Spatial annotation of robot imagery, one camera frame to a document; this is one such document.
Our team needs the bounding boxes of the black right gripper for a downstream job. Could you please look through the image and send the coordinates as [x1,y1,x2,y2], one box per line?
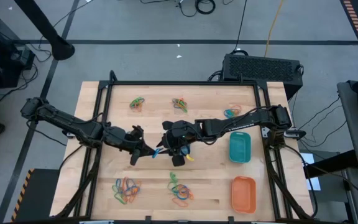
[156,120,198,167]

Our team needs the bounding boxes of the green plastic basket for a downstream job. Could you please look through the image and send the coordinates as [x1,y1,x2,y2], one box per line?
[228,131,252,164]

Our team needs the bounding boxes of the grey desk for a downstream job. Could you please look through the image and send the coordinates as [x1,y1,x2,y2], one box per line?
[336,80,358,174]

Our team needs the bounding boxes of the black pole stand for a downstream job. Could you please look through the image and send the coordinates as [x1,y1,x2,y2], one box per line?
[12,0,76,62]

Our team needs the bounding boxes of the yellow hanging cable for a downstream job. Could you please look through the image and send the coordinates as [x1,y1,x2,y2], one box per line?
[263,0,285,58]

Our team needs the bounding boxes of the black coiled cable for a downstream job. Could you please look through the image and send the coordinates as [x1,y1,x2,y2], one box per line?
[177,0,217,18]

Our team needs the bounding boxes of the black hanging cable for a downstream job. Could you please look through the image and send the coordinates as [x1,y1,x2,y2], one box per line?
[230,0,249,55]

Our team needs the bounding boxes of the orange plastic basket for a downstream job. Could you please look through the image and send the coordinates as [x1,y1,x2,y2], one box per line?
[231,175,257,215]

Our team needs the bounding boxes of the white sheet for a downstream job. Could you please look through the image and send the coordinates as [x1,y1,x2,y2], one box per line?
[299,152,322,192]

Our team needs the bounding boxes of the black mesh computer case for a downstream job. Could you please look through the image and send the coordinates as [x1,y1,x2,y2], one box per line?
[221,53,304,101]

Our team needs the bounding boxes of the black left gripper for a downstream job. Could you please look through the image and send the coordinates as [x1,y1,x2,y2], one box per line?
[124,125,155,166]

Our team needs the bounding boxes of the black floor cables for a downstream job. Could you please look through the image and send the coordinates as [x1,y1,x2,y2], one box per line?
[293,95,348,149]
[0,42,53,104]

